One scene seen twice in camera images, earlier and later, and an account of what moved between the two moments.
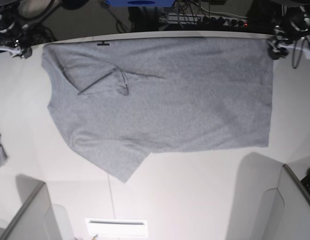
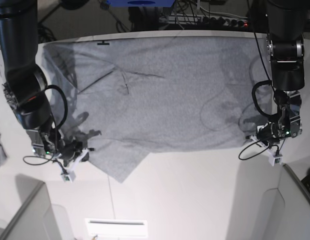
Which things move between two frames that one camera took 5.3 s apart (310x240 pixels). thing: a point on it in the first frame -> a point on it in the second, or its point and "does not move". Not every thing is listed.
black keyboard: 308,182 does not move
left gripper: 13,40 -> 71,148
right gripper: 277,43 -> 271,133
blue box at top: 140,3 does not move
